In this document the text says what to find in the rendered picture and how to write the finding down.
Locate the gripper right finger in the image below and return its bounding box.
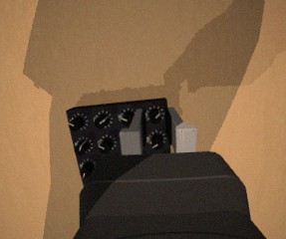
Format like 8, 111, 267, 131
165, 108, 197, 153

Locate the black knob box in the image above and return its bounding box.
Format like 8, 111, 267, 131
66, 98, 170, 185

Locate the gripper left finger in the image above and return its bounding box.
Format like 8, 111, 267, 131
120, 109, 146, 155

